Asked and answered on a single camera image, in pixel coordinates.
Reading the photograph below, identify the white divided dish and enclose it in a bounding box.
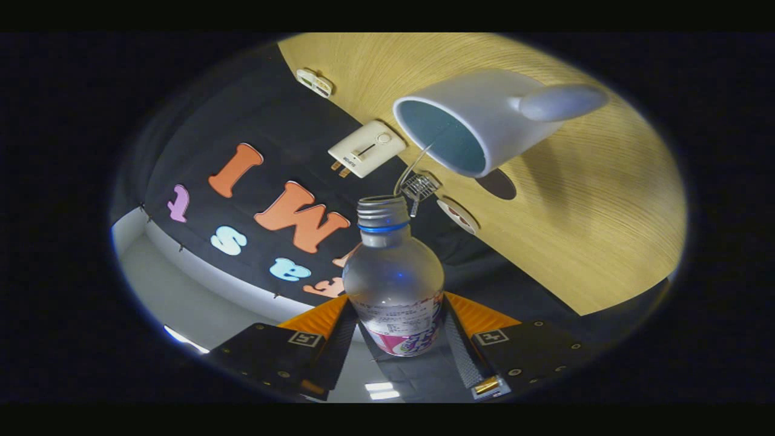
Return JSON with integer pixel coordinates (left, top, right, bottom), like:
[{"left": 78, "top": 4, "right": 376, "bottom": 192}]
[{"left": 295, "top": 68, "right": 334, "bottom": 99}]

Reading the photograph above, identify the white cup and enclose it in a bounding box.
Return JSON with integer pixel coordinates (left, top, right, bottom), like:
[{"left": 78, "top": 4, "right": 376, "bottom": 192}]
[{"left": 392, "top": 68, "right": 609, "bottom": 179}]

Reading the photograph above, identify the white toaster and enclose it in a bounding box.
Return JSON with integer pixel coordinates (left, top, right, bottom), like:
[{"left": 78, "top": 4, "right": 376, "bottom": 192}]
[{"left": 328, "top": 120, "right": 407, "bottom": 179}]

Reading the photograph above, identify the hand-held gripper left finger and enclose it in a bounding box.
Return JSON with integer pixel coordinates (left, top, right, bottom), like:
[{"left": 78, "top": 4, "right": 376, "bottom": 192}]
[{"left": 206, "top": 295, "right": 358, "bottom": 400}]

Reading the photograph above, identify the silver juice bottle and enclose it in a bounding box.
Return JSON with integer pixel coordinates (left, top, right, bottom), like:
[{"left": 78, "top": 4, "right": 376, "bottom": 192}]
[{"left": 342, "top": 195, "right": 446, "bottom": 358}]

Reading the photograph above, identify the black backdrop cloth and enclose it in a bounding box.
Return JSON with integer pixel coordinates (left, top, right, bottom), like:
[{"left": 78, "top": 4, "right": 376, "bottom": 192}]
[{"left": 112, "top": 45, "right": 673, "bottom": 403}]

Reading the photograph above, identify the white plate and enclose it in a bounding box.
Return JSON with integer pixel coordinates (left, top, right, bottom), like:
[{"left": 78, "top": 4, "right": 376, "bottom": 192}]
[{"left": 436, "top": 197, "right": 480, "bottom": 235}]

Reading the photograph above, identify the dark round coaster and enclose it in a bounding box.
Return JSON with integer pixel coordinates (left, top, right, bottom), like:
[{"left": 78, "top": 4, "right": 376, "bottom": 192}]
[{"left": 475, "top": 168, "right": 517, "bottom": 200}]

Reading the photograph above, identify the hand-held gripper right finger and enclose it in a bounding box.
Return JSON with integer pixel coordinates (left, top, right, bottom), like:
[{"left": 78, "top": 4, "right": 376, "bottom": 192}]
[{"left": 442, "top": 292, "right": 600, "bottom": 400}]

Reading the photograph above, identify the wooden table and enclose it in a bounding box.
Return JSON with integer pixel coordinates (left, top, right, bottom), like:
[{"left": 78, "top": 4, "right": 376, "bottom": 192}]
[{"left": 277, "top": 33, "right": 688, "bottom": 317}]

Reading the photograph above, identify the ceiling light panel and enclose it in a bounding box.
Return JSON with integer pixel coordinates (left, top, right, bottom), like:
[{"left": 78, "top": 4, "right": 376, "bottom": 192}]
[
  {"left": 163, "top": 326, "right": 209, "bottom": 355},
  {"left": 364, "top": 381, "right": 400, "bottom": 400}
]

